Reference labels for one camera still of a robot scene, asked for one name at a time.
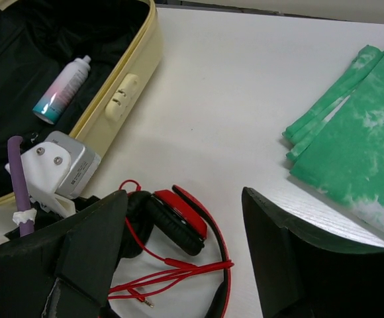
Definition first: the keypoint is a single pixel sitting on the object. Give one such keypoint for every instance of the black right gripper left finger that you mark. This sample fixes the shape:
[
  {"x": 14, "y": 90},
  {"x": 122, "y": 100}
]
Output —
[{"x": 64, "y": 269}]

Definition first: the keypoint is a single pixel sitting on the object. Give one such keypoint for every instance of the yellow hard-shell suitcase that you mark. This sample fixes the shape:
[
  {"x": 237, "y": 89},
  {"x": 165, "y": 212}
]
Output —
[{"x": 39, "y": 38}]

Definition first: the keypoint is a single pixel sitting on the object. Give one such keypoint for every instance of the white teal spray bottle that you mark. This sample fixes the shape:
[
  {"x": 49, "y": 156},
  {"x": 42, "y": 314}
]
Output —
[{"x": 58, "y": 96}]

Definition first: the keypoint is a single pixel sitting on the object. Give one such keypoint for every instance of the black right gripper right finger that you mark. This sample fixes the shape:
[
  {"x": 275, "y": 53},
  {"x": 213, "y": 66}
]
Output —
[{"x": 302, "y": 270}]

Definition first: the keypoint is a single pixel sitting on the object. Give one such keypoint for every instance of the red black headphones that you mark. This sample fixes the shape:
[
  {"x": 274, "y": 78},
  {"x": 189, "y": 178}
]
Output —
[{"x": 186, "y": 222}]

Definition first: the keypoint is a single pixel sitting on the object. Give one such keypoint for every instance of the green white tie-dye cloth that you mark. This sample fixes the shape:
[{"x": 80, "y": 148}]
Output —
[{"x": 338, "y": 144}]

